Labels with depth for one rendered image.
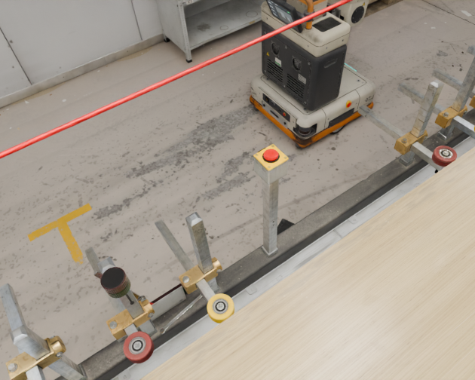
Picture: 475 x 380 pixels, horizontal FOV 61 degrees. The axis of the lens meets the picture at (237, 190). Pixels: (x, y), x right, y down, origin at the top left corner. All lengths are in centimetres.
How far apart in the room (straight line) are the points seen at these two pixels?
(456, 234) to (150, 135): 220
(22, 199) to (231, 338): 210
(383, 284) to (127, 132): 230
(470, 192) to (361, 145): 142
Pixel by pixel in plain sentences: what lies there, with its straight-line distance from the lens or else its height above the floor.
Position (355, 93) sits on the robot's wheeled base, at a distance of 289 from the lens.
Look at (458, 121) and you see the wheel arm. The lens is 192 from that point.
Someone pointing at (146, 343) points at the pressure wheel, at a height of 91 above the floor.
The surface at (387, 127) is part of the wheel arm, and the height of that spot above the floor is 86.
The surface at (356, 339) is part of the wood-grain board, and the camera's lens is 123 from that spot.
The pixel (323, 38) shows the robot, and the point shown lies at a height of 80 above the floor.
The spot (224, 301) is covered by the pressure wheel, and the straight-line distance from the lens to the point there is 124.
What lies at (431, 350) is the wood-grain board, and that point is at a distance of 128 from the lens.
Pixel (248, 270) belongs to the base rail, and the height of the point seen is 70.
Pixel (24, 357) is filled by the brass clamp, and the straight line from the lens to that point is 128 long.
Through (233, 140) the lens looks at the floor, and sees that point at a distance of 290.
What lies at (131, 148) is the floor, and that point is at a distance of 300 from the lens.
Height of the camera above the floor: 205
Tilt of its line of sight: 52 degrees down
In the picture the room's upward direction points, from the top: 5 degrees counter-clockwise
